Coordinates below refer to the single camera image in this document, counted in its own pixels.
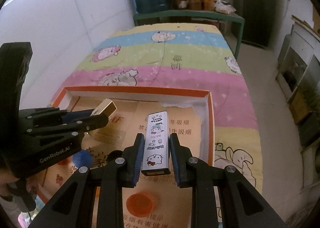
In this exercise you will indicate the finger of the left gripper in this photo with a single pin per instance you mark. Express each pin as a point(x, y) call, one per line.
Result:
point(82, 122)
point(51, 116)

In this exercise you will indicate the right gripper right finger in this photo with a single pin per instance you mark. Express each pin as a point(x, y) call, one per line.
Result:
point(180, 157)

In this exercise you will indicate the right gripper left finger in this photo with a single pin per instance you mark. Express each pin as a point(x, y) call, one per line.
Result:
point(133, 156)

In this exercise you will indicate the black bottle cap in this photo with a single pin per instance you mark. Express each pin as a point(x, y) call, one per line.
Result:
point(114, 155)

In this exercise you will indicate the white cartoon slim box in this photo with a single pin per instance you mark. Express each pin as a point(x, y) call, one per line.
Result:
point(156, 150)

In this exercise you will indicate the blue bottle cap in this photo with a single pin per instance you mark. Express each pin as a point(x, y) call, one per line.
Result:
point(82, 158)

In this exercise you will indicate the gold slim box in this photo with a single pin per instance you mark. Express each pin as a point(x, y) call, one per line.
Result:
point(101, 115)

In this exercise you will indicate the dark orange bottle cap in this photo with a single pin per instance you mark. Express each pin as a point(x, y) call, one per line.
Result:
point(140, 204)

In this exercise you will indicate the shallow orange-rimmed cardboard tray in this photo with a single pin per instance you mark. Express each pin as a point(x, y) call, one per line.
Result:
point(72, 205)

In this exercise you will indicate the colourful cartoon quilt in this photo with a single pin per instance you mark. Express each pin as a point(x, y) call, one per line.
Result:
point(184, 56)

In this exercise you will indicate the green metal table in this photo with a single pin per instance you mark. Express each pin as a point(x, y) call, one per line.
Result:
point(198, 14)

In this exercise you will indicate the white kitchen counter cabinet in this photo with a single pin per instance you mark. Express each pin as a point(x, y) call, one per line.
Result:
point(298, 78)

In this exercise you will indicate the black refrigerator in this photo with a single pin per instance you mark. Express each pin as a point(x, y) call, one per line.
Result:
point(259, 17)

